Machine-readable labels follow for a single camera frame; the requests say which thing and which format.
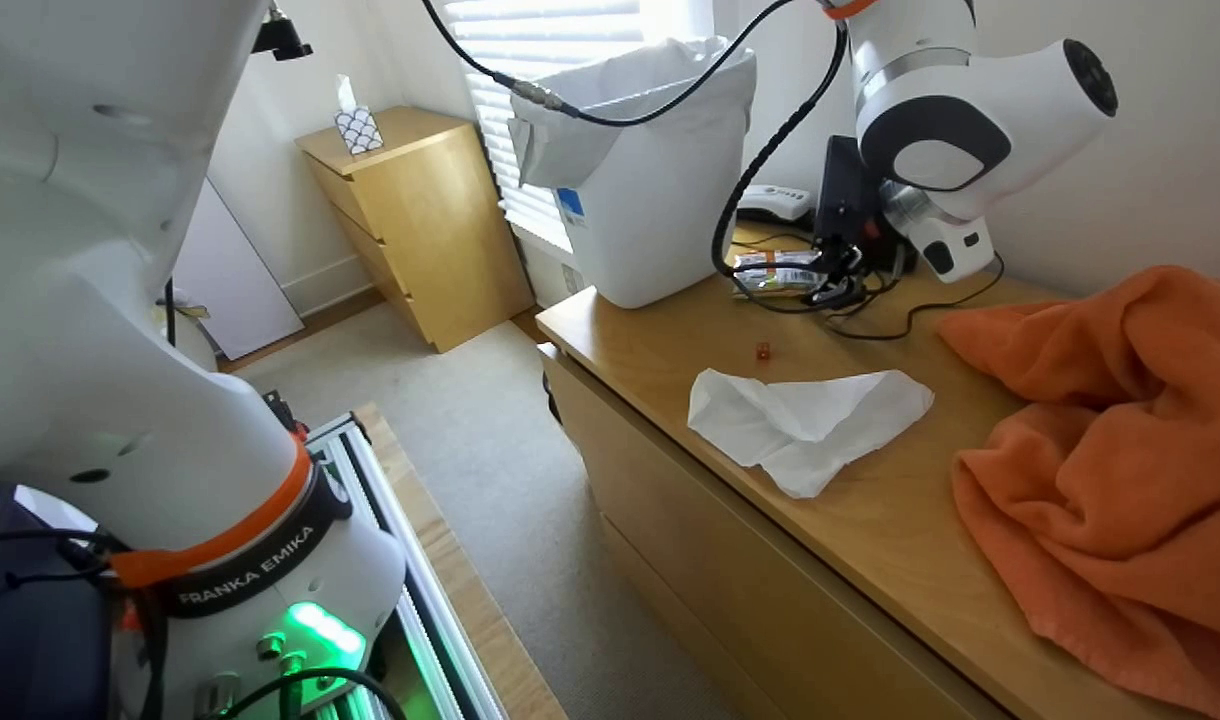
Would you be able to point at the snack packet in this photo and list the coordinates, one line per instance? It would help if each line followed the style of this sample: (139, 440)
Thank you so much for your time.
(774, 277)

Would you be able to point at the white lined trash bin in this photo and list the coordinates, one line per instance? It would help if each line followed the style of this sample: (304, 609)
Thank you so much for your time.
(661, 202)

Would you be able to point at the white window blinds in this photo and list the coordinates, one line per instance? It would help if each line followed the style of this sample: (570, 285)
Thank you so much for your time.
(552, 35)

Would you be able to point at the dark box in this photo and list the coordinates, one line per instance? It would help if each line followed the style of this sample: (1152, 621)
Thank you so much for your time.
(34, 643)

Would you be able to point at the white flat panel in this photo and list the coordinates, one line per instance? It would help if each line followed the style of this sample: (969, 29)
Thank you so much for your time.
(234, 285)

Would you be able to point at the small white device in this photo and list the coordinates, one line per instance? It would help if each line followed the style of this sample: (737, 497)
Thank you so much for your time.
(774, 202)

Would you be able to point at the small wooden cabinet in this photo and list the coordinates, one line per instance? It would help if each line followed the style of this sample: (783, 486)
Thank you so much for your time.
(421, 227)

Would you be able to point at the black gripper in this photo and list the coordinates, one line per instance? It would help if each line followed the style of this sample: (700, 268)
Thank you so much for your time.
(841, 187)

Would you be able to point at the small black camera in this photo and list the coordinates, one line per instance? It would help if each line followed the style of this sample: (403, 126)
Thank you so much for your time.
(283, 37)

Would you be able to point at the light wooden dresser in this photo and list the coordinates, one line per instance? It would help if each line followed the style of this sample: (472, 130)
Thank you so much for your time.
(771, 575)

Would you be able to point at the orange cloth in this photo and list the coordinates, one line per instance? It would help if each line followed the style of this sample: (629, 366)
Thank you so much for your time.
(1113, 466)

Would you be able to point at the patterned tissue box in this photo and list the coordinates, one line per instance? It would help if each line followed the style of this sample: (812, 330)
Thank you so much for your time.
(359, 130)

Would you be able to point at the white cloth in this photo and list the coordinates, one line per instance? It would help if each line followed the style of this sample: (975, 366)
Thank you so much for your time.
(792, 423)

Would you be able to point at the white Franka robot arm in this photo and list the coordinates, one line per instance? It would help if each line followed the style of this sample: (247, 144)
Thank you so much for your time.
(131, 333)

